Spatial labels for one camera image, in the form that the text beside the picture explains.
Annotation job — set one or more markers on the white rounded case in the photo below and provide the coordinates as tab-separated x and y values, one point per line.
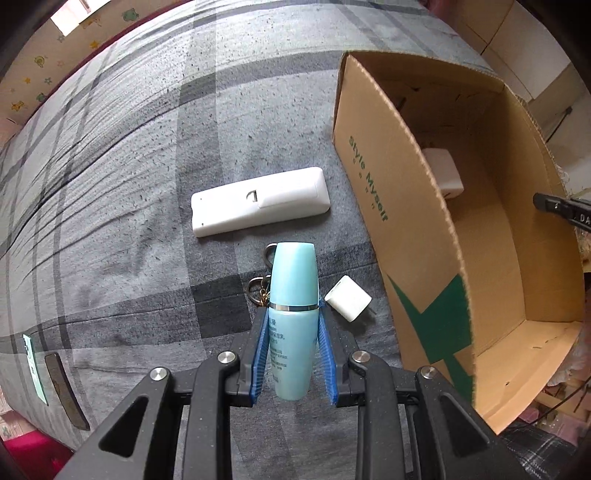
443	170

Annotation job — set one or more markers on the black smartphone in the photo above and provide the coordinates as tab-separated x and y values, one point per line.
64	392

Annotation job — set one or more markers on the wooden rack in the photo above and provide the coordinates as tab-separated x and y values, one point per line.
554	404

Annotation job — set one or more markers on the teal lotion bottle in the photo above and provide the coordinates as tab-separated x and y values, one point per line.
293	286

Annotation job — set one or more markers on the person's plaid trousers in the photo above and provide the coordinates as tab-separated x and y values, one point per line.
535	450

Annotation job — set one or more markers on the cream wardrobe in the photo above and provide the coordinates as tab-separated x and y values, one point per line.
531	46

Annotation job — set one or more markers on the teal smartphone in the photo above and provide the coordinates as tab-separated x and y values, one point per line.
33	369

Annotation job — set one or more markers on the cardboard box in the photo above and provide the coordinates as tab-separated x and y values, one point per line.
415	221

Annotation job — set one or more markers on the white charger plug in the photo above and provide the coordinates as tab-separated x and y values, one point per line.
348	297

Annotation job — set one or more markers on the white remote control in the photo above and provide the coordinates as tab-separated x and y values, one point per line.
258	203

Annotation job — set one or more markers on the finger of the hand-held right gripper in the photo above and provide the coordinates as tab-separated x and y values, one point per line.
561	207

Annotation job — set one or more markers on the window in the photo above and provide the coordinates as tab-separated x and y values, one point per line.
69	16

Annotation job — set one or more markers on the red seat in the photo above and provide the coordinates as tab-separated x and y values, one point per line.
27	454

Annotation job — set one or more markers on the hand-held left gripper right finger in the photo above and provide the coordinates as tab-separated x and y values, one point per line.
327	355

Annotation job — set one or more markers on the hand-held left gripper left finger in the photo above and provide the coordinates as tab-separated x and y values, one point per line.
261	355

